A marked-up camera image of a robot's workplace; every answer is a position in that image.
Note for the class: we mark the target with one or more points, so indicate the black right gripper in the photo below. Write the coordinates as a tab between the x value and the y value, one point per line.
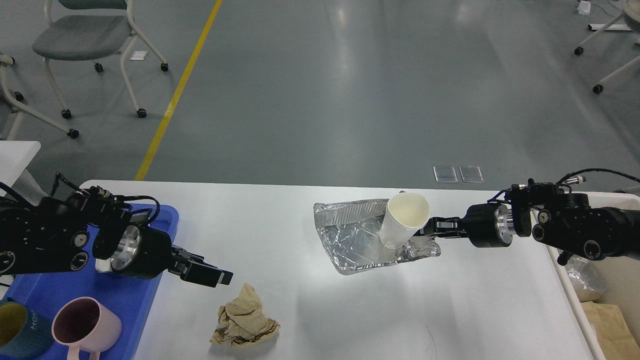
487	225

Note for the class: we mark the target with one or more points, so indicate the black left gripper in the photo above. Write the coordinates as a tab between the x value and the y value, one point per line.
145	252

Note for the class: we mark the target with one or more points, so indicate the white paper cup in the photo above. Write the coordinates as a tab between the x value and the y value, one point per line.
406	214

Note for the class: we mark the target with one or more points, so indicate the brown paper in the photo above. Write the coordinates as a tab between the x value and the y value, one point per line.
613	335
242	322

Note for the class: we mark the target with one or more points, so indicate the aluminium foil tray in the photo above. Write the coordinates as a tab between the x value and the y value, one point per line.
350	235

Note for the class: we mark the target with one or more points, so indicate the pink mug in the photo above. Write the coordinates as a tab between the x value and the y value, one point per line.
86	325

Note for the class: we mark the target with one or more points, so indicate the stainless steel box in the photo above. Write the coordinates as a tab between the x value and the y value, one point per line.
103	266

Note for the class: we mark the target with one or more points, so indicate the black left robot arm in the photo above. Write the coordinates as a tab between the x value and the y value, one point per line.
73	224

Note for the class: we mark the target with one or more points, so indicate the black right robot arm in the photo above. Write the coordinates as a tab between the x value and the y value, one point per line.
552	214

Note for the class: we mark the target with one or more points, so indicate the clear floor plate left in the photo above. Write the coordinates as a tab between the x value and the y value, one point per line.
445	174

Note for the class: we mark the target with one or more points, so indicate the clear floor plate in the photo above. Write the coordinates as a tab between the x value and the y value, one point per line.
445	174
471	173

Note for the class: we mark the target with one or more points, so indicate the clear floor plate right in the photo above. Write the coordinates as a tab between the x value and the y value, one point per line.
471	173

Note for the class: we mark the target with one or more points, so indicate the blue plastic tray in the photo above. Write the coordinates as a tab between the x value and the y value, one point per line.
129	298

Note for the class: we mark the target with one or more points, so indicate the crumpled foil in bin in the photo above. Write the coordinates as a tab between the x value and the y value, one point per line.
586	280

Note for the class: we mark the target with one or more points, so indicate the blue and yellow cup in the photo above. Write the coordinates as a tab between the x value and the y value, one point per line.
24	333

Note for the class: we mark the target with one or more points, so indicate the white plastic bin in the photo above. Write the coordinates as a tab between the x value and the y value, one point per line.
621	273

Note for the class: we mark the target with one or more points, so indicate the white side table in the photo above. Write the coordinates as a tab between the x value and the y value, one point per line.
15	156

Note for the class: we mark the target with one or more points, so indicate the brown paper in bin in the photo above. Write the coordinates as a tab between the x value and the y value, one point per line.
613	335

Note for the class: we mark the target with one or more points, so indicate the grey office chair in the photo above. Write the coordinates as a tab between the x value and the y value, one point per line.
90	37

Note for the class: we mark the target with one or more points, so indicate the white chair frame left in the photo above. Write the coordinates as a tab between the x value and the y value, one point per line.
20	109

